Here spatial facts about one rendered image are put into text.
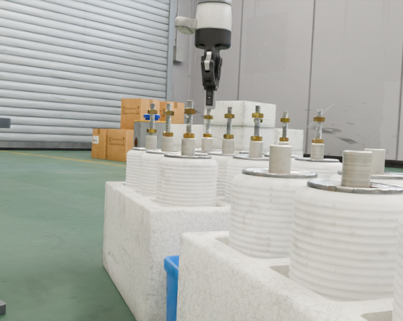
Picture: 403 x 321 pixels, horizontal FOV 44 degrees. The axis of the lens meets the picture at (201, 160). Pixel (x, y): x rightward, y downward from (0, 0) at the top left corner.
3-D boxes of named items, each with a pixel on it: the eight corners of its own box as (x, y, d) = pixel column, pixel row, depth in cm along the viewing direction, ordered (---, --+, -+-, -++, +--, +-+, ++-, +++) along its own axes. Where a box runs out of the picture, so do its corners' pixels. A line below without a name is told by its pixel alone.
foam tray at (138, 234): (145, 337, 71) (150, 210, 70) (102, 265, 107) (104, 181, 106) (373, 314, 84) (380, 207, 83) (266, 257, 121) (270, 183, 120)
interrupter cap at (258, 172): (264, 181, 46) (264, 173, 46) (229, 174, 53) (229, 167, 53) (333, 181, 49) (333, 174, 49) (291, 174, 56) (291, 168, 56)
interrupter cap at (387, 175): (368, 182, 50) (368, 175, 50) (323, 175, 57) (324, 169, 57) (426, 183, 53) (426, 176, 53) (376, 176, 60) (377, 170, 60)
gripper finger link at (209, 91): (207, 81, 105) (206, 106, 105) (205, 79, 102) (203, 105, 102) (214, 81, 104) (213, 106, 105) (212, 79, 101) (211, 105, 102)
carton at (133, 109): (159, 130, 492) (160, 100, 491) (140, 130, 474) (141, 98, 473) (138, 130, 512) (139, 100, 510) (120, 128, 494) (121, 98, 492)
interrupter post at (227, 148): (236, 157, 94) (237, 139, 94) (226, 156, 93) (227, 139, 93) (228, 156, 96) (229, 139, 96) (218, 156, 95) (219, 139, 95)
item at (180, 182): (220, 267, 83) (226, 158, 82) (199, 283, 74) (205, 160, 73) (168, 260, 86) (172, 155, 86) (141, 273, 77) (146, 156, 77)
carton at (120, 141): (145, 162, 482) (146, 130, 480) (125, 162, 465) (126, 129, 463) (126, 159, 503) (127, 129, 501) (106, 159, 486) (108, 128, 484)
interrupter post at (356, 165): (352, 194, 38) (354, 151, 38) (333, 190, 41) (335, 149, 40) (377, 194, 39) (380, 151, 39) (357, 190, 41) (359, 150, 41)
